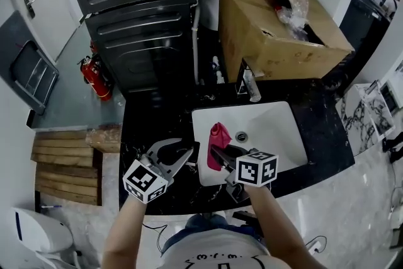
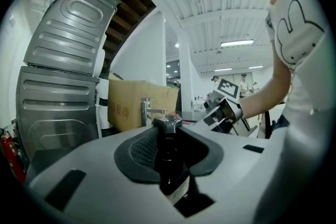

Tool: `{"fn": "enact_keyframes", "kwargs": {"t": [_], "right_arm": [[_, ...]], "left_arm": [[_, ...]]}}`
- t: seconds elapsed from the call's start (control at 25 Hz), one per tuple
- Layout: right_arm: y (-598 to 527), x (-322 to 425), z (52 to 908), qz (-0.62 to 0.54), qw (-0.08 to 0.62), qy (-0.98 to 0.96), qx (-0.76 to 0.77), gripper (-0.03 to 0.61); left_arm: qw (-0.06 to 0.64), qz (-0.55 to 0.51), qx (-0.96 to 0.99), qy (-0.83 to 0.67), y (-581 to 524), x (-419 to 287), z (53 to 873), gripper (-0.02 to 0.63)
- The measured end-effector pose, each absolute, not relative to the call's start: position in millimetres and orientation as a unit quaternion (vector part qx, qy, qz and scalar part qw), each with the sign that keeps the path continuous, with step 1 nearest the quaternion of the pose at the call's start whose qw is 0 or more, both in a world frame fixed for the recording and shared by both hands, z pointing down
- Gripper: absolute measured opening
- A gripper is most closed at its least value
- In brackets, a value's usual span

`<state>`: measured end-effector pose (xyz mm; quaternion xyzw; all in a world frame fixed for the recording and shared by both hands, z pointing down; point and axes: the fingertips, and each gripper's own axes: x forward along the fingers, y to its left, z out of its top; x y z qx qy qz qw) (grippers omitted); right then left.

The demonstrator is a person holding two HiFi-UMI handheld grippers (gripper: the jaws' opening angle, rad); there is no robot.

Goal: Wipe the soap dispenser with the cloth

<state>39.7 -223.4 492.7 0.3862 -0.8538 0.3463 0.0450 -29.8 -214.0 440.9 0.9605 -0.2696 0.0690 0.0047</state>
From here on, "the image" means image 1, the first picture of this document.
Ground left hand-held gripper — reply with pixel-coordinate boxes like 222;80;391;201
122;137;202;205

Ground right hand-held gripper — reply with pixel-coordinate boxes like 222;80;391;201
210;144;280;203

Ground red cloth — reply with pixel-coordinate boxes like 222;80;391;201
207;122;232;171

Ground person's right forearm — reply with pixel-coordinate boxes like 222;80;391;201
248;184;311;269

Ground person's left forearm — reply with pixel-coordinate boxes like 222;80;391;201
102;195;147;269

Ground white rectangular sink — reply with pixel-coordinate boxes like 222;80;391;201
191;100;309;186

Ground chrome faucet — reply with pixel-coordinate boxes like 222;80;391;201
236;58;263;102

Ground wooden block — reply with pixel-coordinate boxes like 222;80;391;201
86;125;123;154

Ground small white bottles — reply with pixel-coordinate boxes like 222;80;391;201
212;55;226;84

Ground person's torso in white shirt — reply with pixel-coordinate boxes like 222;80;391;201
160;214;331;269

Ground white pipe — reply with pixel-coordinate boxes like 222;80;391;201
191;4;203;86

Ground red fire extinguisher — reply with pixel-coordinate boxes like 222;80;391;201
77;55;113;101

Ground wooden pallet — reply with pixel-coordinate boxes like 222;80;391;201
30;130;103;206

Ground brown cardboard box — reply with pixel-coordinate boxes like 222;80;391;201
219;0;355;83

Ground marble sample tiles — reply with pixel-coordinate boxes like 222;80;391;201
334;80;396;157

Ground clear plastic wrap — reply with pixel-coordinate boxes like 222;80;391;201
276;0;311;33

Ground white toilet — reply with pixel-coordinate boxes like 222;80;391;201
6;206;76;269

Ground white power adapter with cable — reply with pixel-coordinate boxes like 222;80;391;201
304;235;328;255

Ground grey metal frame tray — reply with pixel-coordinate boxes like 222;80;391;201
9;39;60;116

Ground metal door handle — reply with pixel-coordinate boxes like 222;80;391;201
23;0;37;19

